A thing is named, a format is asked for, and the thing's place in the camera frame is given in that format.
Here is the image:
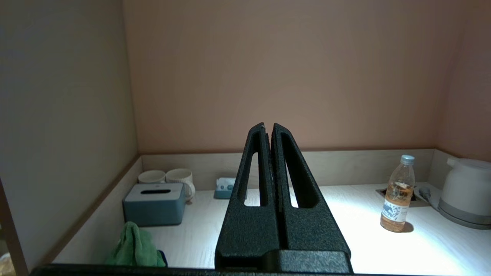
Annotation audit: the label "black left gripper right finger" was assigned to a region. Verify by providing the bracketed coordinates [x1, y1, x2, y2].
[271, 123, 352, 254]

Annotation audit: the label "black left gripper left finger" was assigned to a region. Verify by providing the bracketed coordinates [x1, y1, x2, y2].
[215, 122, 287, 272]

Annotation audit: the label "green microfibre cloth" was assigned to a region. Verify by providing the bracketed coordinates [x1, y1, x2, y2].
[104, 221, 166, 267]

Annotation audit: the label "small blue tray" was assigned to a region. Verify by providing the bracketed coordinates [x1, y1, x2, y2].
[214, 180, 248, 200]

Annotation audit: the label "white sachets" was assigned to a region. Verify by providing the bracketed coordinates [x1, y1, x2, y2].
[216, 177, 237, 191]

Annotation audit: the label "clear bottle orange tea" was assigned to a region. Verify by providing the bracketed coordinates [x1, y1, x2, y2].
[380, 154, 416, 233]

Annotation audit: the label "white ceramic mug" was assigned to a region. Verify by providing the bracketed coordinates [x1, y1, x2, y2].
[165, 168, 196, 202]
[138, 170, 166, 184]

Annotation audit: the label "blue-grey tissue box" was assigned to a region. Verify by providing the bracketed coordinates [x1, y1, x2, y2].
[123, 183, 186, 227]

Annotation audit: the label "grey kettle base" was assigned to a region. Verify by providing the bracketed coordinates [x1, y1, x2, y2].
[437, 205, 491, 230]

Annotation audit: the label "white electric kettle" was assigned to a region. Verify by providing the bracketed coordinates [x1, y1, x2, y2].
[438, 158, 491, 221]

